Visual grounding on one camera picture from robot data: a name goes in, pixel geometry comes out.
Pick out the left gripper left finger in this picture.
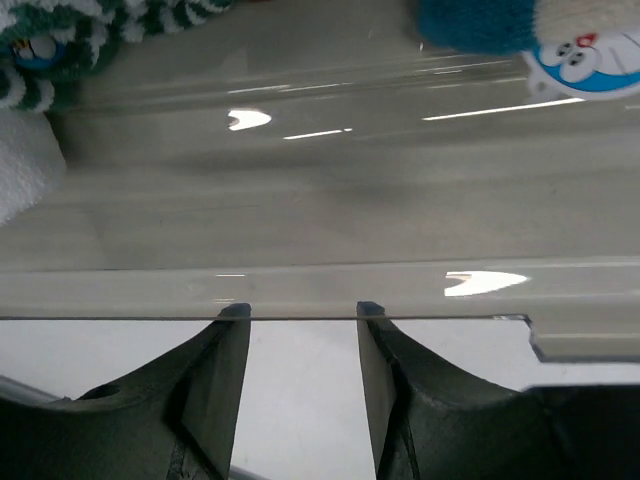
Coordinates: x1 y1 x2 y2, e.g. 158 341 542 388
1 303 251 479

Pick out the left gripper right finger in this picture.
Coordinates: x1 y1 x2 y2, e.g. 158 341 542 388
357 301 639 479

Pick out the grey plastic bin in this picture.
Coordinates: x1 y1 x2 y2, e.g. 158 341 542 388
1 1 639 362

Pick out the white rolled towel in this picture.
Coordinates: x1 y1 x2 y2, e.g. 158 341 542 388
1 110 66 225

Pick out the green patterned rolled towel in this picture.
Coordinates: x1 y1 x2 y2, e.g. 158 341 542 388
1 0 233 113

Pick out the beige teal rolled towel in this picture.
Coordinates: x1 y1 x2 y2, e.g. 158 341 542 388
417 0 639 100

